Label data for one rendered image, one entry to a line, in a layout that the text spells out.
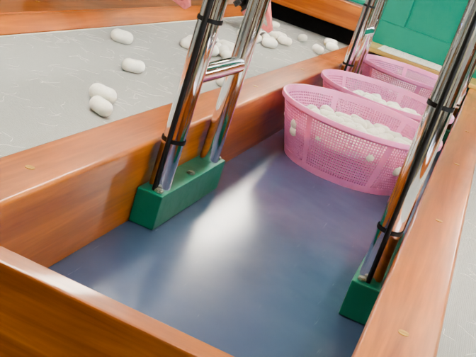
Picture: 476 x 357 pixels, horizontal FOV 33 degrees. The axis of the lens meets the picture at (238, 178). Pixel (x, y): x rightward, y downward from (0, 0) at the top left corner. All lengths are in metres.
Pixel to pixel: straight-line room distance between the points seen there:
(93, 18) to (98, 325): 0.96
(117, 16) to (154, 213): 0.75
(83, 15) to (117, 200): 0.67
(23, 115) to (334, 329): 0.39
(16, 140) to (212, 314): 0.26
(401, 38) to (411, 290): 1.66
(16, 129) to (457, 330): 0.46
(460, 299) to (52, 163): 0.39
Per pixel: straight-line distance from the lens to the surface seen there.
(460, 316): 0.75
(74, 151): 0.74
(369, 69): 1.93
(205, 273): 0.79
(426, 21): 2.30
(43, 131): 0.85
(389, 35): 2.30
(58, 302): 0.56
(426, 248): 0.80
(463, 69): 0.75
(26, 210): 0.64
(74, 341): 0.57
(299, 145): 1.22
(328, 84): 1.50
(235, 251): 0.86
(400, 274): 0.71
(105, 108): 0.94
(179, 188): 0.87
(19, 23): 1.26
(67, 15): 1.38
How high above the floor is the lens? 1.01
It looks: 18 degrees down
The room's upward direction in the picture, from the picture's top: 18 degrees clockwise
